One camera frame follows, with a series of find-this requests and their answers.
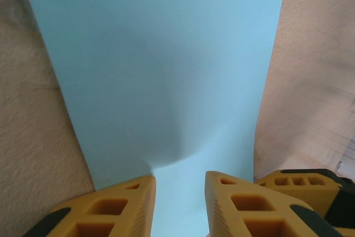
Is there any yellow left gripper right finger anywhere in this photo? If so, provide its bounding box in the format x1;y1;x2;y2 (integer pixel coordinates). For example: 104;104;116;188
205;170;343;237

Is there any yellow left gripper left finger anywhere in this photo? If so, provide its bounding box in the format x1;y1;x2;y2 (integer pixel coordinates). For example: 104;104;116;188
22;175;156;237

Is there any light blue paper sheet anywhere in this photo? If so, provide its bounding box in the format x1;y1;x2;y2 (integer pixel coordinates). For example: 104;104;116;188
18;0;289;237

